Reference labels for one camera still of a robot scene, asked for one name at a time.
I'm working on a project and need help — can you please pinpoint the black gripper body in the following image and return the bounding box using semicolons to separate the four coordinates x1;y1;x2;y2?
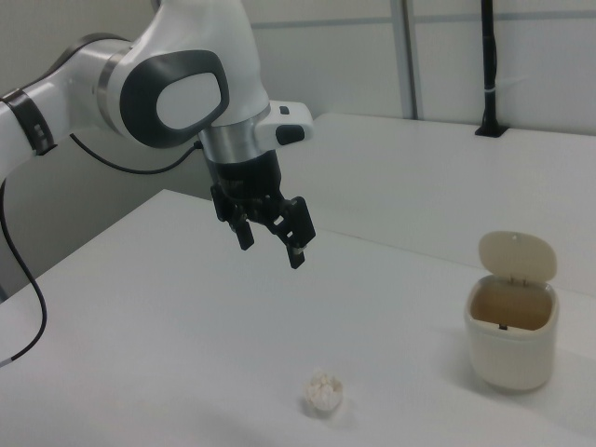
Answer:
205;150;285;207

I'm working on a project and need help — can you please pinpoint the white paper trash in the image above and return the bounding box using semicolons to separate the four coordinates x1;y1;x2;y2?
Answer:
301;368;345;412

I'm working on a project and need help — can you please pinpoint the small white lidded bin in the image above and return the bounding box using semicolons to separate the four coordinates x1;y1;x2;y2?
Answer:
463;230;560;392

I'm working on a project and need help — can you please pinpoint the black pole with clamp base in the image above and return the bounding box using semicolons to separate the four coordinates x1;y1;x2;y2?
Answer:
474;0;509;139

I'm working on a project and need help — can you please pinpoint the grey partition post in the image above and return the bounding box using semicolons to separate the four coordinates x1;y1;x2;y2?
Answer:
388;0;418;120

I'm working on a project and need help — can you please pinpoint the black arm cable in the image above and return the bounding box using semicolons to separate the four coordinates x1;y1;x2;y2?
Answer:
0;132;204;370

